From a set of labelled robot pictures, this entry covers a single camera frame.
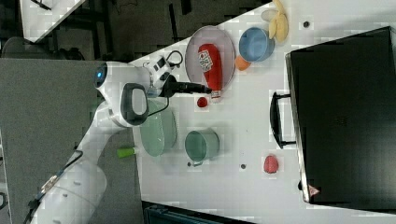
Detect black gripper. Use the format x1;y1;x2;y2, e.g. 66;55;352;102
161;75;212;97

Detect red plush ketchup bottle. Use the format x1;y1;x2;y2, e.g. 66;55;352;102
198;43;222;99

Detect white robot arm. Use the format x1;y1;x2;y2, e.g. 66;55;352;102
23;59;213;224

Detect lilac round plate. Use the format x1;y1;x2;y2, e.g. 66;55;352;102
184;26;235;89

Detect red plush strawberry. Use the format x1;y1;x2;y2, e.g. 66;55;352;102
197;97;208;108

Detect green oval colander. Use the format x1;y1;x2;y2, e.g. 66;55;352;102
140;100;177;157

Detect orange plush fruit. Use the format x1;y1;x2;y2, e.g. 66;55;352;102
235;55;250;71

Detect green metal cup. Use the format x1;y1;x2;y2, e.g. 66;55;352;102
184;128;219;167

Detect blue bowl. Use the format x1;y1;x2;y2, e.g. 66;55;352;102
238;27;275;63

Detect green plush apple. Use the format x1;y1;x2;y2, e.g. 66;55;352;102
117;147;135;159

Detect white plush garlic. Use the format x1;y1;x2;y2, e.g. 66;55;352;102
261;9;277;22

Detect yellow plush banana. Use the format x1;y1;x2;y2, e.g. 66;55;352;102
269;0;289;43

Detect pink plush fruit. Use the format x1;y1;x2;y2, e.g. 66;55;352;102
263;155;279;174

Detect silver black toaster oven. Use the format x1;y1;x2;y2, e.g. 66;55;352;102
285;26;396;214

